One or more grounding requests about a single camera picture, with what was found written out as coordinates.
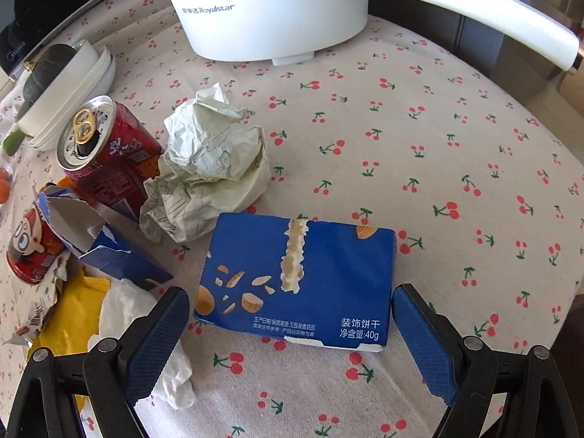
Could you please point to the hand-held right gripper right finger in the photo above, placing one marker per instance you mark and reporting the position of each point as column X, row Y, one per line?
column 424, row 346

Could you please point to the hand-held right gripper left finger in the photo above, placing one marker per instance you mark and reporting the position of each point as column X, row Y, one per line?
column 155, row 346

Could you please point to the yellow snack wrapper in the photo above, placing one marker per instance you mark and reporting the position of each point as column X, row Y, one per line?
column 73, row 310

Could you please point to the torn blue carton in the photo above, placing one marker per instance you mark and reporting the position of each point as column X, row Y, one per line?
column 118, row 255

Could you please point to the blue biscuit box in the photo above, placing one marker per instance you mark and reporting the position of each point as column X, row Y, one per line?
column 328, row 292

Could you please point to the white paper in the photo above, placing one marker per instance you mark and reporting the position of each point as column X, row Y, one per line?
column 210, row 155

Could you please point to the white tissue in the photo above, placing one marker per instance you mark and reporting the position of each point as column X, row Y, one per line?
column 123, row 310

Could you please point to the torn printed snack wrapper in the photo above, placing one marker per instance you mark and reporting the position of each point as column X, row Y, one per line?
column 39, row 319

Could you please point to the small red cartoon can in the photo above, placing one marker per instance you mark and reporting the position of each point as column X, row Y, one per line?
column 32, row 251

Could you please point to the cherry print tablecloth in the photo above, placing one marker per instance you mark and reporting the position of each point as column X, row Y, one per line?
column 410, row 169

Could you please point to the orange peel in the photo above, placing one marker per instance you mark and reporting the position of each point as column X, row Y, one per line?
column 66, row 183

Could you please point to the open red drink can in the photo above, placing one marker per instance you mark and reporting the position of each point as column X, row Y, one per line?
column 123, row 155

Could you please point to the small orange fruit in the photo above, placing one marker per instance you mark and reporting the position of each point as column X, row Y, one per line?
column 3, row 190

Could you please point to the small reddish brown fruit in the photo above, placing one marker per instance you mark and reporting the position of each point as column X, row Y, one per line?
column 4, row 174

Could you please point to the green vegetable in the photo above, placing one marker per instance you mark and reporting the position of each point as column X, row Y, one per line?
column 11, row 142

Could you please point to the dark green squash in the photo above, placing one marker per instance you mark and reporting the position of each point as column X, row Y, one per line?
column 50, row 68

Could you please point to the white electric cooking pot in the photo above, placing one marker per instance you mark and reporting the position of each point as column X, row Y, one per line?
column 273, row 18

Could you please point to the black microwave oven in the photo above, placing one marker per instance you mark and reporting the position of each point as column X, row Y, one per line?
column 27, row 9

